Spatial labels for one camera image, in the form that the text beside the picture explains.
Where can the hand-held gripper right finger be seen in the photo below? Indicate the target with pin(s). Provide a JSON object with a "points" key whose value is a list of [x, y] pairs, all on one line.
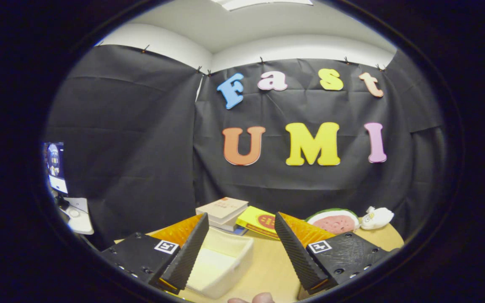
{"points": [[297, 254]]}

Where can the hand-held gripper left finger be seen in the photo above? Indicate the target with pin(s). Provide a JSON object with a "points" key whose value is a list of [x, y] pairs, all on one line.
{"points": [[187, 254]]}

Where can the cream fabric storage box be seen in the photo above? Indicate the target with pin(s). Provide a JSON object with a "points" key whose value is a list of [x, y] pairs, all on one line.
{"points": [[225, 263]]}

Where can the white book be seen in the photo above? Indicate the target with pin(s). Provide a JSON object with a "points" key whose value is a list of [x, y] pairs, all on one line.
{"points": [[227, 226]]}

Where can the watermelon slice plush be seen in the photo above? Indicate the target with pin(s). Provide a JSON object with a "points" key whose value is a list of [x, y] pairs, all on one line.
{"points": [[335, 222]]}

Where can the yellow book red circle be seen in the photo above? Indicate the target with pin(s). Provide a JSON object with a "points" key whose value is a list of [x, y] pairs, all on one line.
{"points": [[256, 219]]}

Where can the beige book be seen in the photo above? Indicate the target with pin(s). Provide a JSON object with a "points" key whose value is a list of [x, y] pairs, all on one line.
{"points": [[221, 208]]}

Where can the blue book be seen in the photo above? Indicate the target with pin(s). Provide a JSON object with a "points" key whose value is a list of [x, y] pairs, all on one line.
{"points": [[240, 230]]}

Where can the white plush toy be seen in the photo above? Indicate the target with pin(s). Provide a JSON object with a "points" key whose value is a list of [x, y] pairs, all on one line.
{"points": [[377, 218]]}

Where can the white side desk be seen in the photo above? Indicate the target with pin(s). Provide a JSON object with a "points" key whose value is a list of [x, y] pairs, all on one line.
{"points": [[78, 216]]}

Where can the computer monitor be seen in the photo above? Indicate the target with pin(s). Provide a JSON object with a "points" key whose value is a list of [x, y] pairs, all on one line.
{"points": [[55, 166]]}

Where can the large ceiling light panel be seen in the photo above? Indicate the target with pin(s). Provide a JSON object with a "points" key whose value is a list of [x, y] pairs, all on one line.
{"points": [[263, 3]]}

